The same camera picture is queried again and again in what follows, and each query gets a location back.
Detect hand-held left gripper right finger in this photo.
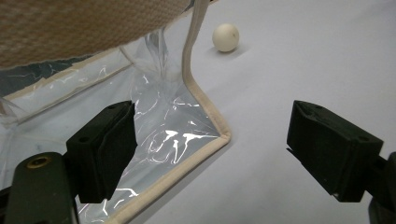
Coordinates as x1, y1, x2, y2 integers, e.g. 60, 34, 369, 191
286, 100, 385, 203

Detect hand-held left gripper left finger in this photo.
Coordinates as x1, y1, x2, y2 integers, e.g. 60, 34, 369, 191
65, 100, 139, 203

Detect transparent bag with beige trim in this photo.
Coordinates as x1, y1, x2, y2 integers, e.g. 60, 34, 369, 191
0, 0, 232, 224

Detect white ball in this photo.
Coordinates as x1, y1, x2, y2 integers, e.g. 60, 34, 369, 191
212, 22, 240, 53

